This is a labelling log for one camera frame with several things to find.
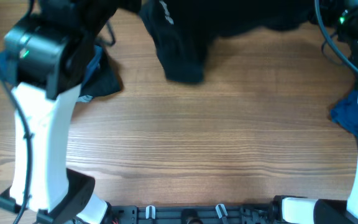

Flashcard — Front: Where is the black t-shirt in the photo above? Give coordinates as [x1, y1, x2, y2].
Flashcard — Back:
[139, 0, 313, 83]

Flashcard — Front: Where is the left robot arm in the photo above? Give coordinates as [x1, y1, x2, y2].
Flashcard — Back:
[0, 0, 142, 223]

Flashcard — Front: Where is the blue garment at right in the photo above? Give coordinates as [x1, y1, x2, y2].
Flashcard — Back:
[330, 90, 358, 141]

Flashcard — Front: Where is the folded dark blue garment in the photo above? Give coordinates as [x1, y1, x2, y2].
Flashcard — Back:
[0, 45, 104, 90]

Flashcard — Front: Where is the left white rail clip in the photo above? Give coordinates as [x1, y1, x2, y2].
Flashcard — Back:
[145, 205, 156, 220]

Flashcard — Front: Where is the white rail clip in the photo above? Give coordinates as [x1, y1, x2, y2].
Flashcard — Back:
[215, 203, 228, 224]
[145, 205, 156, 220]

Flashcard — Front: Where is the right white rail clip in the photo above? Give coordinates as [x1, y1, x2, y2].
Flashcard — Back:
[215, 203, 228, 224]

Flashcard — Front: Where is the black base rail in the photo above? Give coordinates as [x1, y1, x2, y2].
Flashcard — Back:
[112, 204, 276, 224]

